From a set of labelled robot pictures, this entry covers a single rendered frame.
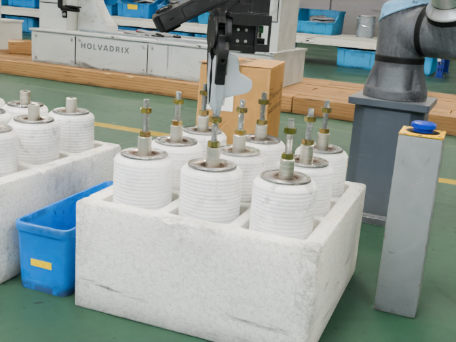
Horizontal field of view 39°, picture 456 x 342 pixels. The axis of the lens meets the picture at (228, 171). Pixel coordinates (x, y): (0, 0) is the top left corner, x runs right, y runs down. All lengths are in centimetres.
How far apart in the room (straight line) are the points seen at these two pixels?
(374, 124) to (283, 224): 68
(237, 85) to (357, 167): 70
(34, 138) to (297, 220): 55
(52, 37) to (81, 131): 247
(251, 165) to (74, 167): 38
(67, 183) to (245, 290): 48
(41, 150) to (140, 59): 227
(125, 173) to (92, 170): 34
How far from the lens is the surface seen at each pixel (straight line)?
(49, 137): 127
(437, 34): 151
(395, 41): 158
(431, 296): 128
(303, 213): 95
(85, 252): 107
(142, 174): 101
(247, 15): 95
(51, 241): 111
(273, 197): 93
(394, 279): 115
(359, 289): 125
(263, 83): 209
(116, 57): 358
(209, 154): 99
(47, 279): 115
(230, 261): 95
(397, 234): 113
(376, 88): 158
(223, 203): 98
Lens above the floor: 50
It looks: 15 degrees down
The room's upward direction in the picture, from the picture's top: 4 degrees clockwise
